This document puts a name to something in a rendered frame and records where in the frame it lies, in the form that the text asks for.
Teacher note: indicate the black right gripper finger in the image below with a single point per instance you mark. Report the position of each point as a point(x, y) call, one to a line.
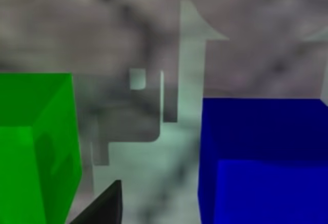
point(106, 206)

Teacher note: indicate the green cube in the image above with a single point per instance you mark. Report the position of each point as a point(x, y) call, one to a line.
point(33, 152)

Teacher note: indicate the blue cube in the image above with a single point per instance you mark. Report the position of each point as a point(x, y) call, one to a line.
point(261, 162)

